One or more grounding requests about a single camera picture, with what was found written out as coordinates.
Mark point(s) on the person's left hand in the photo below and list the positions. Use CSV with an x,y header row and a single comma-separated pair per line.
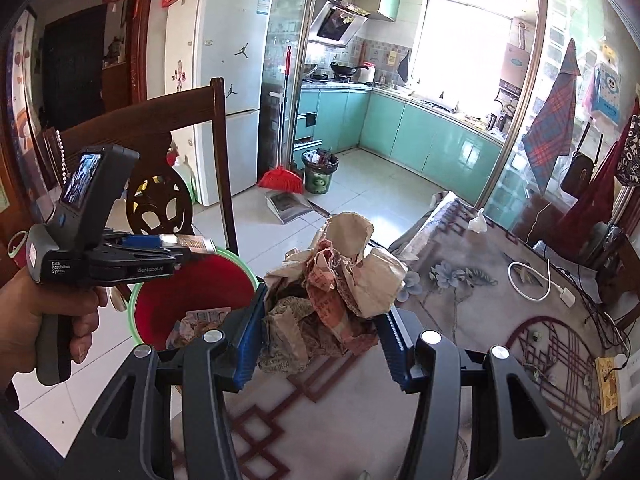
x,y
20,330

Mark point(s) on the carved wooden chair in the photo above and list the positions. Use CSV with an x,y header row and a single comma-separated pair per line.
x,y
150,115

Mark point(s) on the dark wooden chair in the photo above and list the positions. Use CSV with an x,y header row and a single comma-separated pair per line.
x,y
617,260

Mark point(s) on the white detergent jug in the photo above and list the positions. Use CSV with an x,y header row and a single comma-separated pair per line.
x,y
182,180

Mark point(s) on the red broom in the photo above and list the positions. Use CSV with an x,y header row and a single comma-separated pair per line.
x,y
281,181

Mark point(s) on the floral printed tablecloth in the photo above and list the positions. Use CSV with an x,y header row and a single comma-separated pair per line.
x,y
475,340

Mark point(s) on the small red bin green rim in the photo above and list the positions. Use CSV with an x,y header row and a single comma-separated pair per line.
x,y
17,252

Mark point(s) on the plaid cloth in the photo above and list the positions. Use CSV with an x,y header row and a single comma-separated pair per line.
x,y
550,130

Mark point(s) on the brown paper bag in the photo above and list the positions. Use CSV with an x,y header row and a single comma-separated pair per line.
x,y
340,270

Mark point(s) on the large red bin green rim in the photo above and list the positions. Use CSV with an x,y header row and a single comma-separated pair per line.
x,y
195,285

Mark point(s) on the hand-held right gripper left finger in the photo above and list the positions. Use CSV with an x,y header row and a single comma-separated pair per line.
x,y
250,340

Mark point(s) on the white refrigerator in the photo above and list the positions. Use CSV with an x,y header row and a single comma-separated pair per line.
x,y
220,85

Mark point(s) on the dark hanging cloth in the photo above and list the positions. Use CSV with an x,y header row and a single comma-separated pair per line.
x,y
404,67

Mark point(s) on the dark red apron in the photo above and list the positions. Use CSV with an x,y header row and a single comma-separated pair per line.
x,y
585,220

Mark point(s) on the teal lower cabinets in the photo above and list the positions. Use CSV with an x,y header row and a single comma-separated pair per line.
x,y
425,135

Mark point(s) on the yellow book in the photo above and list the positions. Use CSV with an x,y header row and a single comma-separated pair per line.
x,y
609,385

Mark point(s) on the range hood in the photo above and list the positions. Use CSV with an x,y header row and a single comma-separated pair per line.
x,y
337,25

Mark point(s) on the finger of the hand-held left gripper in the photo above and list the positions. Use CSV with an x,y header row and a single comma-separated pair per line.
x,y
180,256
142,241

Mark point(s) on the small brown box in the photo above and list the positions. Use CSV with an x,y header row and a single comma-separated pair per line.
x,y
192,243

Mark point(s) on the grey dustpan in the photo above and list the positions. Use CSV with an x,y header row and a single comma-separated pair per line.
x,y
287,207

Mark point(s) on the dark shoulder bag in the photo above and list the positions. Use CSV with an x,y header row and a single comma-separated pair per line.
x,y
579,172

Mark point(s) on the white printed carton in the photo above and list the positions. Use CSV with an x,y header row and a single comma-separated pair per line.
x,y
207,317

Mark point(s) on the patterned tote bag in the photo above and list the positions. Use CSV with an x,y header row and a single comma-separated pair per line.
x,y
630,155

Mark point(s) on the water heater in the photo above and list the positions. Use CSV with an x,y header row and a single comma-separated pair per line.
x,y
516,62

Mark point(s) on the blue white cartoon bag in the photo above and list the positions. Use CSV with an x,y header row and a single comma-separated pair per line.
x,y
607,87

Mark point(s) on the crumpled white tissue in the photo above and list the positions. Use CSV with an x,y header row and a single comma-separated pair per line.
x,y
477,221

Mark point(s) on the green trash can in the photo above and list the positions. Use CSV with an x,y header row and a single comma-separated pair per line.
x,y
320,177

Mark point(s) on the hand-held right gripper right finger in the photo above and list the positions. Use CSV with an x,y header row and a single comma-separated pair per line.
x,y
397,355

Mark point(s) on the black wok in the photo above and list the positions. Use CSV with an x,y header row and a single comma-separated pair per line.
x,y
345,67

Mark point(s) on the white rice cooker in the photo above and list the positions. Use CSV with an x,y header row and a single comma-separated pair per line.
x,y
368,75

